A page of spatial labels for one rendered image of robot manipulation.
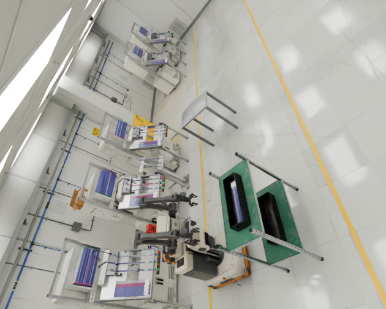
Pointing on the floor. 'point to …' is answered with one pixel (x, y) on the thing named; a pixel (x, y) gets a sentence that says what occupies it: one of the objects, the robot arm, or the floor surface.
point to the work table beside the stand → (193, 110)
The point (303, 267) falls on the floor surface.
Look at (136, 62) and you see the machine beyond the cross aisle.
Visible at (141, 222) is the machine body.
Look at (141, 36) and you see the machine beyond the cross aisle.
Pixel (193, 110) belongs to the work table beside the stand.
